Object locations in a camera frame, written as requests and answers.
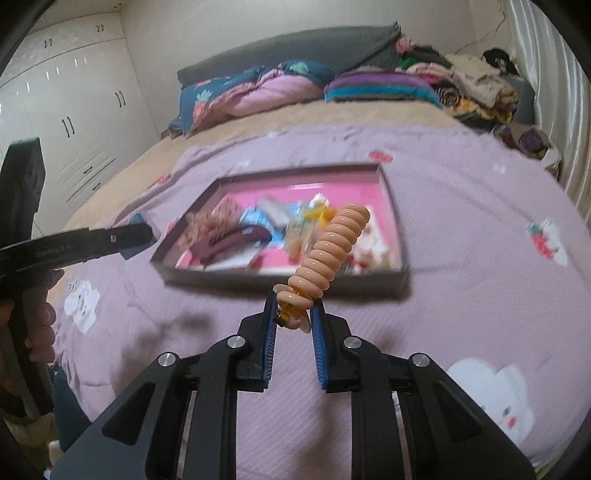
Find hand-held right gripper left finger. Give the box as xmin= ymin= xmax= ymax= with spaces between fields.
xmin=50 ymin=290 xmax=280 ymax=480

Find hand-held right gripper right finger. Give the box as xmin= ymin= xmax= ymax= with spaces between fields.
xmin=309 ymin=295 xmax=539 ymax=480

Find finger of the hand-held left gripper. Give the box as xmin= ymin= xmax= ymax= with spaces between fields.
xmin=14 ymin=213 xmax=158 ymax=278

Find brown shallow cardboard box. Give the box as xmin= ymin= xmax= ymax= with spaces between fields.
xmin=150 ymin=162 xmax=411 ymax=298

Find peach spiral hair tie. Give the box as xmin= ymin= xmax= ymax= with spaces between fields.
xmin=272 ymin=205 xmax=370 ymax=330

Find bagged yellow plastic rings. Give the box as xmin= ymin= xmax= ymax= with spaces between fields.
xmin=300 ymin=196 xmax=338 ymax=224

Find person's left hand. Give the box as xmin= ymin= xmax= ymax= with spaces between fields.
xmin=0 ymin=270 xmax=65 ymax=370

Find bagged white earring card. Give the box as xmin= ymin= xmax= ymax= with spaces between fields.
xmin=178 ymin=249 xmax=266 ymax=273

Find white wardrobe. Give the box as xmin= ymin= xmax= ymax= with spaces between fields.
xmin=0 ymin=11 xmax=183 ymax=232

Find pink sheer bow hair accessory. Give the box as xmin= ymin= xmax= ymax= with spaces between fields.
xmin=178 ymin=196 xmax=245 ymax=252

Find dark teal cloth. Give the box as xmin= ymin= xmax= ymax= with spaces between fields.
xmin=46 ymin=364 xmax=93 ymax=444

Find purple printed bed sheet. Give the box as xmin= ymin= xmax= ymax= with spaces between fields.
xmin=46 ymin=124 xmax=587 ymax=472

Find teal strawberry print quilt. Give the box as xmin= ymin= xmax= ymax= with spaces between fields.
xmin=161 ymin=60 xmax=335 ymax=139

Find tan bed cover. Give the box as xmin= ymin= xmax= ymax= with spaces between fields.
xmin=60 ymin=99 xmax=485 ymax=232

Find striped fleece pillow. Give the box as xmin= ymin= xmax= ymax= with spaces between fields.
xmin=323 ymin=69 xmax=444 ymax=109

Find grey headboard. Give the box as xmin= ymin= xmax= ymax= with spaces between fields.
xmin=178 ymin=22 xmax=402 ymax=88

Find pile of clothes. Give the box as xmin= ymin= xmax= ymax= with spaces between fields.
xmin=397 ymin=37 xmax=564 ymax=171

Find white curtain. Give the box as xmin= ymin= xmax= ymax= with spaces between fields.
xmin=503 ymin=0 xmax=591 ymax=208

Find maroon strap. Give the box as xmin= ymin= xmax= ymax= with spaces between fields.
xmin=203 ymin=226 xmax=271 ymax=268

